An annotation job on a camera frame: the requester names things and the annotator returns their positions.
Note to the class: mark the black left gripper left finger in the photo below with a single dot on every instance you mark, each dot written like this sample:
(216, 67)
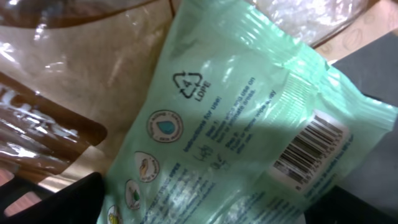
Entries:
(78, 203)

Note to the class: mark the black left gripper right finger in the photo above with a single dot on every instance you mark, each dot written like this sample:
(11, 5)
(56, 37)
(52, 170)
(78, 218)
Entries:
(341, 207)

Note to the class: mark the mint green wipes packet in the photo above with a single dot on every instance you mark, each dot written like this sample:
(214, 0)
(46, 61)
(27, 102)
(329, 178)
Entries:
(242, 124)

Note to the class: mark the brown clear snack bag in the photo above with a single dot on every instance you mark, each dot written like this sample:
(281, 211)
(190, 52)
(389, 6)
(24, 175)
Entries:
(37, 133)

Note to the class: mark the grey plastic mesh basket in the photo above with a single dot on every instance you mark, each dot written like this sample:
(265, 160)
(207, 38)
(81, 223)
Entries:
(373, 77)

